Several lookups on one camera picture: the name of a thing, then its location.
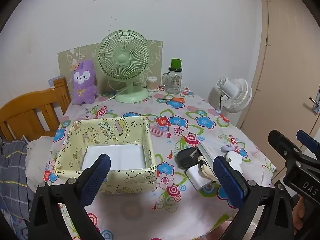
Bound metal door handle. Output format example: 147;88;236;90
309;94;320;115

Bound black round case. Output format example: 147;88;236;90
176;147;204;170

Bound plaid blanket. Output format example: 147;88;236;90
0;137;34;220

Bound cream bear-shaped compact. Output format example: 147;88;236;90
196;155;214;180

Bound wooden headboard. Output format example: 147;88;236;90
0;77;72;142

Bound white pillow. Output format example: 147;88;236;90
25;136;57;193

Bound person's right hand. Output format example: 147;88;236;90
292;196;306;232

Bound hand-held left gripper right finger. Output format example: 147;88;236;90
213;156;294;240

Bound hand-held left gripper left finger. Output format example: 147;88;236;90
29;153;112;240

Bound beige printed wall sheet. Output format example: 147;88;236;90
57;40;164;98

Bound white rounded case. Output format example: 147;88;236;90
226;151;244;174

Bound yellow printed storage box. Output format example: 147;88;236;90
54;116;158;195

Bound glass mug with green lid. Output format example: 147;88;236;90
162;59;183;95

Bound cotton swab jar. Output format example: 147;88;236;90
146;76;158;92

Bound blue patterned wall sticker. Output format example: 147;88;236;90
48;76;62;87

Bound beige door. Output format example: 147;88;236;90
240;0;320;180

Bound green desk fan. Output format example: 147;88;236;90
97;30;151;103

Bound printed white cloth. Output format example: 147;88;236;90
0;205;30;240

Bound white charger block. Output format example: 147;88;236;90
185;164;218;190

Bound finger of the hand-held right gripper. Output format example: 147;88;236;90
297;130;320;159
268;129;320;173

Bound purple plush toy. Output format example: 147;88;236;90
71;59;98;105

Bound silver case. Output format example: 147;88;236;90
199;142;216;172

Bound white fan cable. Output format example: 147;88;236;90
86;88;128;110

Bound floral tablecloth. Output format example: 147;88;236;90
44;86;277;240

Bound white clip fan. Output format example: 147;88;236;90
215;77;253;113

